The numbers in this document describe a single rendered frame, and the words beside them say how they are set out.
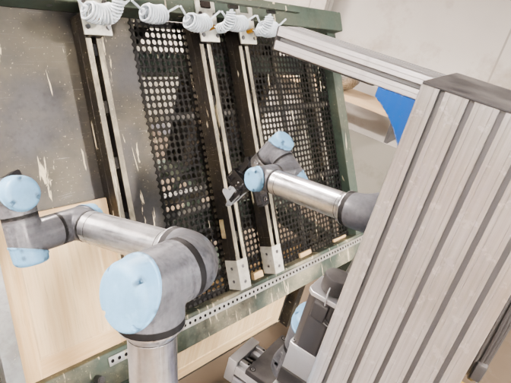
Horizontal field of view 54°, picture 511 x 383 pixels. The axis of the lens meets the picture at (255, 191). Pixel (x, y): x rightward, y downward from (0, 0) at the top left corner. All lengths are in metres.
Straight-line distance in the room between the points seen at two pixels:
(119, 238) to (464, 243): 0.65
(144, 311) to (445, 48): 3.91
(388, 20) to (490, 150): 3.81
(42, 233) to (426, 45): 3.78
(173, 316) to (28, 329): 0.85
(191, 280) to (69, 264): 0.86
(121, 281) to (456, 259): 0.54
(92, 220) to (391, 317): 0.65
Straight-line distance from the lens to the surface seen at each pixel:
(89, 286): 1.71
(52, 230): 1.17
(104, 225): 1.11
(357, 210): 1.27
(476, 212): 0.84
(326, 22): 2.72
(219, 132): 2.02
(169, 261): 0.84
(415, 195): 0.86
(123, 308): 0.83
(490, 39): 4.39
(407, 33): 4.53
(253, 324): 2.84
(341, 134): 2.75
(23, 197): 1.12
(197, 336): 1.96
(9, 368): 1.62
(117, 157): 1.71
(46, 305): 1.66
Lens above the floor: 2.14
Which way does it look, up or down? 25 degrees down
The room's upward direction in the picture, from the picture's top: 15 degrees clockwise
